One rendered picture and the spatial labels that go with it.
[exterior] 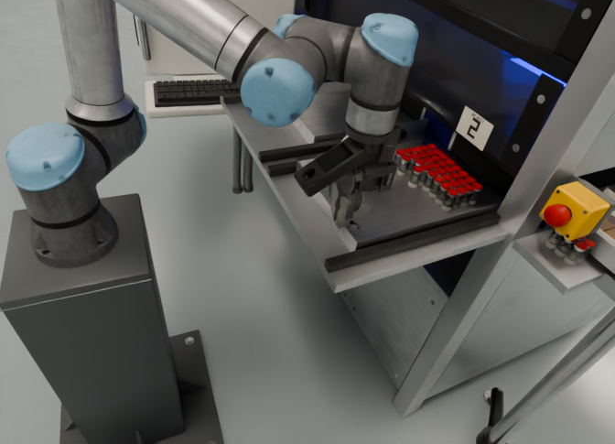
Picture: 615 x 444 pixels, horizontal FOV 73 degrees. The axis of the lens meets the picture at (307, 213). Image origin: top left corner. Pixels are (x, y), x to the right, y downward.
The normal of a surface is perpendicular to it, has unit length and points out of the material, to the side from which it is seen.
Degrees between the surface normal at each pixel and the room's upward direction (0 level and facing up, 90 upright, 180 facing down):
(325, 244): 0
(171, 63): 90
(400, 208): 0
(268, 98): 90
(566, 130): 90
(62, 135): 7
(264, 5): 90
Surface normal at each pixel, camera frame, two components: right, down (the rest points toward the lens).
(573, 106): -0.90, 0.21
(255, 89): -0.28, 0.62
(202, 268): 0.11, -0.74
